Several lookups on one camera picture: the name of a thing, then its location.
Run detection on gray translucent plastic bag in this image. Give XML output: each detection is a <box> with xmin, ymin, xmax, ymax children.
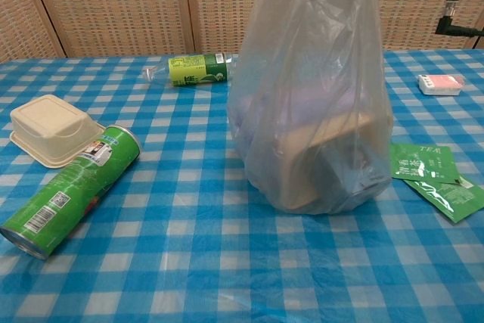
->
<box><xmin>228</xmin><ymin>0</ymin><xmax>394</xmax><ymax>216</ymax></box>

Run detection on blue white checkered tablecloth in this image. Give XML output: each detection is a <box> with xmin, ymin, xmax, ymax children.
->
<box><xmin>0</xmin><ymin>48</ymin><xmax>484</xmax><ymax>323</ymax></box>

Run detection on brown paper box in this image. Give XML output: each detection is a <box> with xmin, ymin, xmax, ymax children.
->
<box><xmin>279</xmin><ymin>110</ymin><xmax>383</xmax><ymax>210</ymax></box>

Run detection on clear bottle with green label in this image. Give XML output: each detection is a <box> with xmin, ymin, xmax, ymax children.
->
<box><xmin>142</xmin><ymin>52</ymin><xmax>241</xmax><ymax>88</ymax></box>

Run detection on green chips can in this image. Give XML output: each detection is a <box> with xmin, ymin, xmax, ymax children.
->
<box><xmin>0</xmin><ymin>124</ymin><xmax>143</xmax><ymax>261</ymax></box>

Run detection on woven bamboo folding screen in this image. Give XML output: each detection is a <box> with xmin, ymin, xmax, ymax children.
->
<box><xmin>0</xmin><ymin>0</ymin><xmax>484</xmax><ymax>64</ymax></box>

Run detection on green tea packet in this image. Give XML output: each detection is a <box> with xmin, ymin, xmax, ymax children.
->
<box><xmin>402</xmin><ymin>175</ymin><xmax>484</xmax><ymax>224</ymax></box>
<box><xmin>390</xmin><ymin>144</ymin><xmax>458</xmax><ymax>182</ymax></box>

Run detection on beige lidded lunch box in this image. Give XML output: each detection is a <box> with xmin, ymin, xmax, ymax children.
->
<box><xmin>9</xmin><ymin>94</ymin><xmax>107</xmax><ymax>169</ymax></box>

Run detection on pink white tissue pack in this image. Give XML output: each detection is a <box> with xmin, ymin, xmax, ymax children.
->
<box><xmin>417</xmin><ymin>74</ymin><xmax>465</xmax><ymax>97</ymax></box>

